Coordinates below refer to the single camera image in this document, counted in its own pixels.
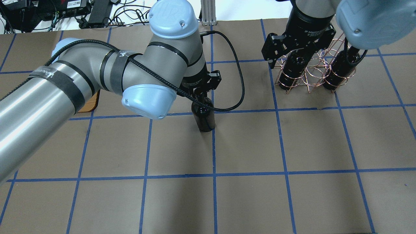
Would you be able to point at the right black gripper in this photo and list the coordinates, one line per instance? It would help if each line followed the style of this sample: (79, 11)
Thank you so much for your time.
(307, 25)

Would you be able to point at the black wine bottle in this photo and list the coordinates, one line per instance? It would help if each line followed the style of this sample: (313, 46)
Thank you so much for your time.
(204, 117)
(341, 67)
(293, 69)

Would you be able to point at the copper wire bottle basket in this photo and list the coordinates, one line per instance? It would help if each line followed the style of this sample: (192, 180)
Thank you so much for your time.
(314, 77)

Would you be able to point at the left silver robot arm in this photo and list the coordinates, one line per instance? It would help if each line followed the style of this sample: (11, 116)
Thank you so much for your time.
(148, 83)

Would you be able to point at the aluminium frame post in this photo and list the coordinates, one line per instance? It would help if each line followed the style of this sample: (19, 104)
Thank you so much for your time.
(208, 13)

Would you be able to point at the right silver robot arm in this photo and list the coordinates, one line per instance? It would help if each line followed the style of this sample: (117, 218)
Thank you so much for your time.
(367, 24)

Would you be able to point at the wooden tray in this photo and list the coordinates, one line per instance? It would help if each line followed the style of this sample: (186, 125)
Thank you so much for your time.
(91, 104)

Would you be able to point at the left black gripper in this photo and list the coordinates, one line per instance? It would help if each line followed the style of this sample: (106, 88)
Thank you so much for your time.
(195, 83)

